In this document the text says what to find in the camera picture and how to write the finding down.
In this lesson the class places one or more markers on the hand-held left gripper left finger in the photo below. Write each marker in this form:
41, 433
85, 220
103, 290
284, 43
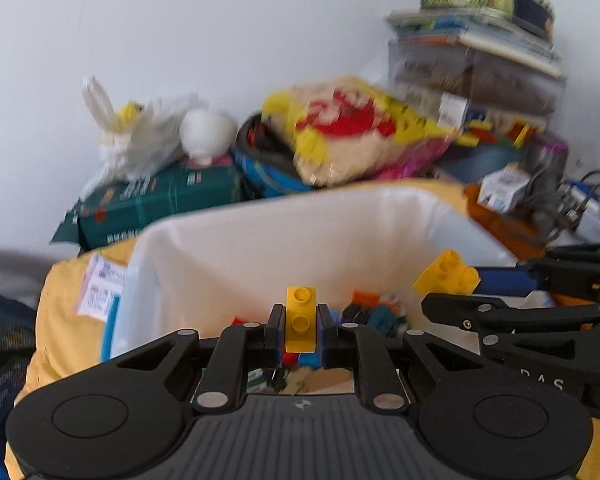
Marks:
277, 327

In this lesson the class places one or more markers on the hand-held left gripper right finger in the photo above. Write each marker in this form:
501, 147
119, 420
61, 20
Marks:
325, 332

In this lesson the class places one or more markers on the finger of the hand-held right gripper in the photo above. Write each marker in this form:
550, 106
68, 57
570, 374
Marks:
505, 281
460, 310

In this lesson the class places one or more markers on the small yellow building brick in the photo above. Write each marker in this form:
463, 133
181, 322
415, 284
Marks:
300, 320

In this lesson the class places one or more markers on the white plastic bin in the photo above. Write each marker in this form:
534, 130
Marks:
280, 240

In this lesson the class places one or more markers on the large orange box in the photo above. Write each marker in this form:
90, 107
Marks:
500, 230

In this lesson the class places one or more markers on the small white box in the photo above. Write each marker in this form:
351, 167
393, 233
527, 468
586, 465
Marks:
502, 187

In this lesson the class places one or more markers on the dark round tin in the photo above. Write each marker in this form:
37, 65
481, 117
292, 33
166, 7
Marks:
480, 157

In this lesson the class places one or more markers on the grey can with purple rim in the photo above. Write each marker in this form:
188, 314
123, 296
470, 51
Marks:
547, 157

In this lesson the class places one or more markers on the colourful wooden puzzle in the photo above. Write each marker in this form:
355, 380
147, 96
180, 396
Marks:
485, 130

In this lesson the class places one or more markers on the black blue striped bag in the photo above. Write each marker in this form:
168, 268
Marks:
265, 170

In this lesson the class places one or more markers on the white and blue packet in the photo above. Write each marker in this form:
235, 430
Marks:
97, 285

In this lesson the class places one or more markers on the dark green box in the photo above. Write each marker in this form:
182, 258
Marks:
145, 195

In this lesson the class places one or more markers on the clear plastic storage box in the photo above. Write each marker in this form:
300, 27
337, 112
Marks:
505, 85

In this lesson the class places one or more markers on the yellow bag with red print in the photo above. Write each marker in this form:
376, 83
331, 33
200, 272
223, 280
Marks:
350, 130

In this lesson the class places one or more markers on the white bowl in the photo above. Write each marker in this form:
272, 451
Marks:
205, 132

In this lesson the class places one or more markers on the yellow blanket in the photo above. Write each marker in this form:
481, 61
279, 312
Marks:
65, 300

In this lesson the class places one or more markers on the white plastic bag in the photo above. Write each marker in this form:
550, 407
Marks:
145, 145

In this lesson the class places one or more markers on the dark blue fabric chair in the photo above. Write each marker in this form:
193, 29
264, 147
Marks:
0, 360

